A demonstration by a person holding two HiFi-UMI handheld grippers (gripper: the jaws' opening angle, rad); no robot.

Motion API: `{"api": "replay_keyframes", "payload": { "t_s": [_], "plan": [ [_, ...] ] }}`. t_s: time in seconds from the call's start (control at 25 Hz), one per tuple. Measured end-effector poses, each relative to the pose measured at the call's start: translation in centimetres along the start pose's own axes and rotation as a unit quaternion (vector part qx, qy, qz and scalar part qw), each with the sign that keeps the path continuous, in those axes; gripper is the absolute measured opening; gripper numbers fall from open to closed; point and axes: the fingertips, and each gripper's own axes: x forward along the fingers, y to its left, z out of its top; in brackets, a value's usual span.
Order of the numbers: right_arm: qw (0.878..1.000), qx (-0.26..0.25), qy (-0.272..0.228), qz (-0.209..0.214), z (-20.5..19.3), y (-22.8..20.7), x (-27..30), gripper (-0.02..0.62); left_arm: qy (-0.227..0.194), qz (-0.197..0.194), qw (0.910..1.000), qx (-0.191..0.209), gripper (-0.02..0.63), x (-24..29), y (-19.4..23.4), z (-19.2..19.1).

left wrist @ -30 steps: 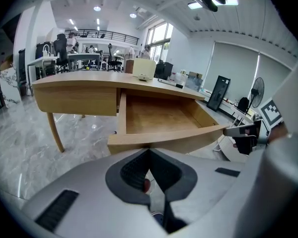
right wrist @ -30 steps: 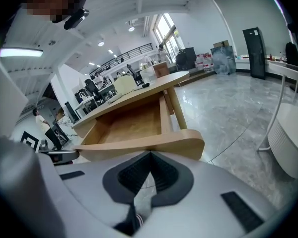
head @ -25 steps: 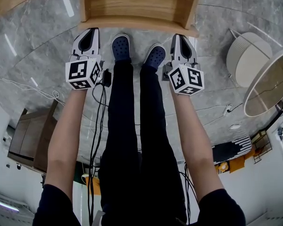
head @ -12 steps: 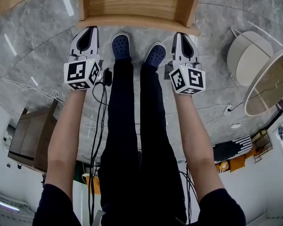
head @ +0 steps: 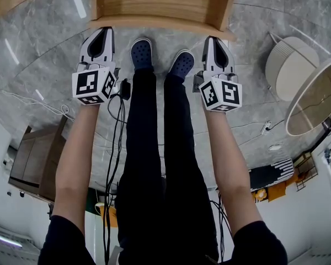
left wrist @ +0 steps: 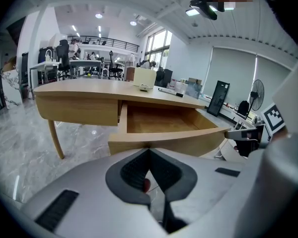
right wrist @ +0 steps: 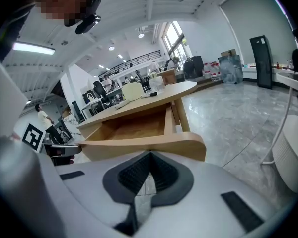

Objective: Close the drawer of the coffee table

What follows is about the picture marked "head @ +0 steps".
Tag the small black adapter box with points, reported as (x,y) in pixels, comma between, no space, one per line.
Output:
(125,90)

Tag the dark brown vanity cabinet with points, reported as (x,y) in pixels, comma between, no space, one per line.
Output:
(36,159)

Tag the person's left blue clog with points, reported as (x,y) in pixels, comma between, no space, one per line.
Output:
(141,54)

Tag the person's black trousers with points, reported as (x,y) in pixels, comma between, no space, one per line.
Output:
(168,175)

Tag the person's right forearm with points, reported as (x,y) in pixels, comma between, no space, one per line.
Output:
(229,170)

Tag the wooden drawer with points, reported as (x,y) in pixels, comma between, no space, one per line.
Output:
(160,23)

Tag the person's blue clog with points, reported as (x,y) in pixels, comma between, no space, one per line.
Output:
(182,65)
(141,54)

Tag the large round white-rimmed table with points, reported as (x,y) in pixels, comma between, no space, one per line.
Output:
(314,98)

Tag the person's left forearm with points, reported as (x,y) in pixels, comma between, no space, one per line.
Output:
(77,161)

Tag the person's right blue clog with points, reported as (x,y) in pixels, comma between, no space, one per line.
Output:
(182,65)

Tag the person's black t-shirt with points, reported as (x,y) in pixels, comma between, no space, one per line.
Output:
(60,244)

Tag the orange cushion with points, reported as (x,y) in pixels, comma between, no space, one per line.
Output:
(275,192)

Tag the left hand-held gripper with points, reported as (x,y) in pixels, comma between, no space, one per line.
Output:
(88,84)

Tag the white power strip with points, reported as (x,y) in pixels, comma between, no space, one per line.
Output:
(266,126)

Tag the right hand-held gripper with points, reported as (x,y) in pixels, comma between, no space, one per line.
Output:
(226,95)

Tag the black and white striped cushion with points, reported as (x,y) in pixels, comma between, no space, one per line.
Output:
(278,170)

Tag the long ceiling light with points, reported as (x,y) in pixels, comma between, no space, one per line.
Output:
(5,239)

